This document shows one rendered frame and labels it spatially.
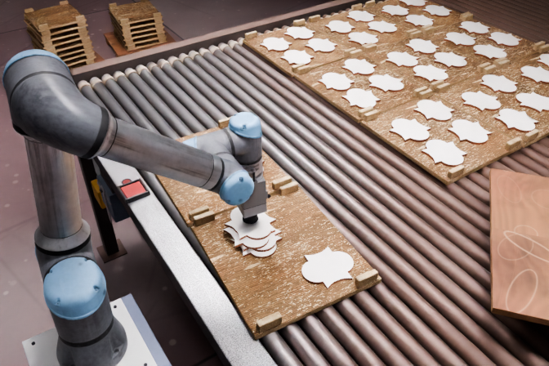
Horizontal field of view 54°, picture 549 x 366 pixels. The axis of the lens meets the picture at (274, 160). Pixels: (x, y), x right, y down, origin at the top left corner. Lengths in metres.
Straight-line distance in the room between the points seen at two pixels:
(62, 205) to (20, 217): 2.05
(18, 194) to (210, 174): 2.39
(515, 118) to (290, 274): 1.06
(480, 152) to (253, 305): 0.94
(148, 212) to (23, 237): 1.56
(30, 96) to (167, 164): 0.26
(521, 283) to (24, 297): 2.16
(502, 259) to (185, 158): 0.76
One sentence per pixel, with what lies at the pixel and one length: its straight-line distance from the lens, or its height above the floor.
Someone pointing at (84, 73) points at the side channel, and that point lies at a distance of 2.36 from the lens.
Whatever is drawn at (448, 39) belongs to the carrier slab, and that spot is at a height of 0.94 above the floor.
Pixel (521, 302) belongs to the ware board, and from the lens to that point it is 1.28.
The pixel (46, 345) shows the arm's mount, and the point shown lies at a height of 0.91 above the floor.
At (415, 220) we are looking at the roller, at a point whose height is 0.92.
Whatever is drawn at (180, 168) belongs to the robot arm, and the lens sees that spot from 1.05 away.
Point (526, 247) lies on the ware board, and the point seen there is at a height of 1.04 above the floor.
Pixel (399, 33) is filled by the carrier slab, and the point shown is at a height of 0.94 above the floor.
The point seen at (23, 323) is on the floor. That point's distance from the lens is 2.69.
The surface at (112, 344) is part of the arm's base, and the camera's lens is 1.29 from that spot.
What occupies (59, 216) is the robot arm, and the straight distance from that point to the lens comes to 1.20.
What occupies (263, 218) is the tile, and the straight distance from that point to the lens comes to 1.46.
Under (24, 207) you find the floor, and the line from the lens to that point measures 3.28.
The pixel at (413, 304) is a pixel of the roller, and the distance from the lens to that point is 1.38.
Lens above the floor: 1.97
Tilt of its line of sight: 37 degrees down
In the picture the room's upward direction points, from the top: 1 degrees counter-clockwise
